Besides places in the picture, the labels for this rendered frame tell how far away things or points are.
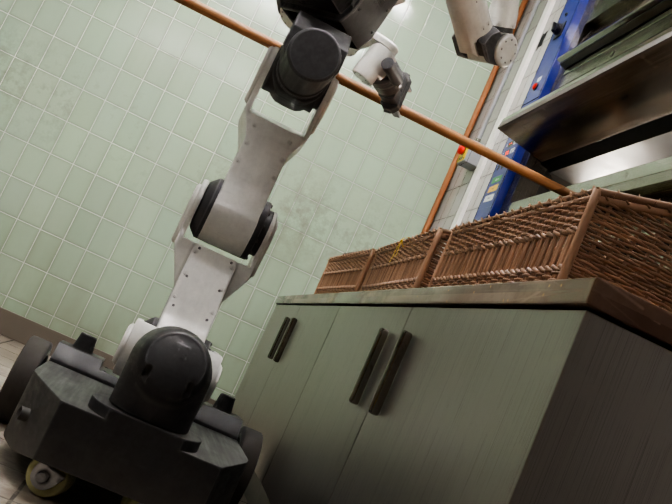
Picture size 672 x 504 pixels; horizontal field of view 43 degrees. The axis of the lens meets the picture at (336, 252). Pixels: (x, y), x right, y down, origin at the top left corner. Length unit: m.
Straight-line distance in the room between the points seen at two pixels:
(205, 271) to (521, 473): 1.14
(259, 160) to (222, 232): 0.18
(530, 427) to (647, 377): 0.13
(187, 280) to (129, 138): 1.94
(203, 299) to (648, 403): 1.14
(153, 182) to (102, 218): 0.26
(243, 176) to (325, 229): 1.86
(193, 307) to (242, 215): 0.23
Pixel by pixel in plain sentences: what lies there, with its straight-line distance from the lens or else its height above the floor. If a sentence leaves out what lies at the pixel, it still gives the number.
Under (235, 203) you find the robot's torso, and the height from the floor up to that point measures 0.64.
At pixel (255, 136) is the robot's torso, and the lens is 1.93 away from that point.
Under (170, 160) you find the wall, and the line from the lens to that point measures 3.71.
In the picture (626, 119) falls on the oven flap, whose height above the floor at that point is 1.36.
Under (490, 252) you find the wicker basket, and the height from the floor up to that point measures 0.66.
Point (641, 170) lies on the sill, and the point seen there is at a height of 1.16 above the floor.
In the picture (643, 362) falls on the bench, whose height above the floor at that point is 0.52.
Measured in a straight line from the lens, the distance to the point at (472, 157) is 3.58.
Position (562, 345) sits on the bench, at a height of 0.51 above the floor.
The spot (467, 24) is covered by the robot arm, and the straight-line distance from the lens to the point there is 2.07.
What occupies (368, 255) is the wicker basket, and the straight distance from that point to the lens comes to 2.25.
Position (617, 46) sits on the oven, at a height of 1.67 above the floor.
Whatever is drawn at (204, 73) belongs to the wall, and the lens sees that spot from 3.80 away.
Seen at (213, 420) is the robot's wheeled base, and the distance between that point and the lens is 2.01.
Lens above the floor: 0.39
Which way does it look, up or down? 8 degrees up
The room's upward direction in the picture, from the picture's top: 24 degrees clockwise
